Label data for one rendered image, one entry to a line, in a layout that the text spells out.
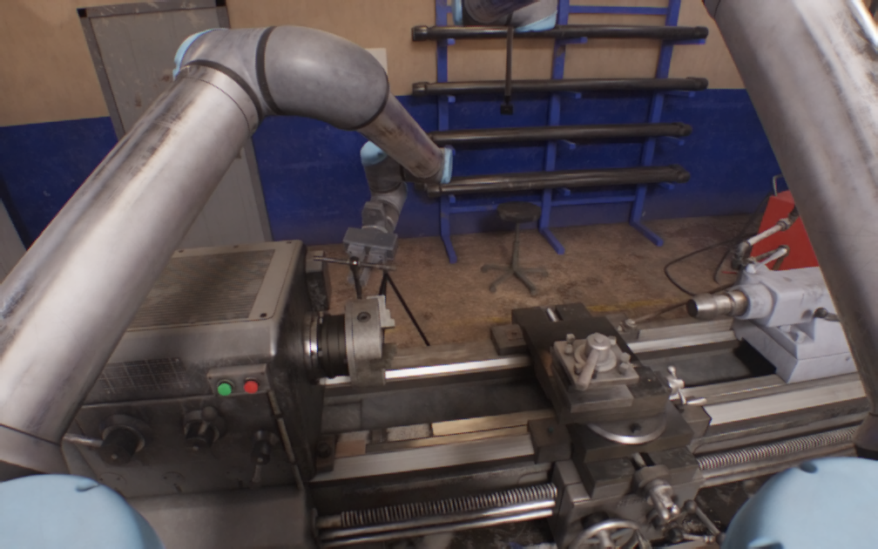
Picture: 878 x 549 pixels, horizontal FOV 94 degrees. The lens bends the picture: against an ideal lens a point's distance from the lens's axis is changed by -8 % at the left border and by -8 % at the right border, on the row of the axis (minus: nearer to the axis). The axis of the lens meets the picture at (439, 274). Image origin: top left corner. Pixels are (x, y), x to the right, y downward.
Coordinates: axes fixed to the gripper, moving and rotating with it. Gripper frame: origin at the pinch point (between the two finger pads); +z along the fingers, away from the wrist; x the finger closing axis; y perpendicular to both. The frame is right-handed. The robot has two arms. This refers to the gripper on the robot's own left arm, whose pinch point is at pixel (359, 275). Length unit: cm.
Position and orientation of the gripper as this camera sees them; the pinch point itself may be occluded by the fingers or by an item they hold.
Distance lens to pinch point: 110.1
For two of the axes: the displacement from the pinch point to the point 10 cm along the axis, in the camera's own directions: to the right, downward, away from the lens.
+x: -9.8, -1.6, 1.0
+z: -1.9, 7.7, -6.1
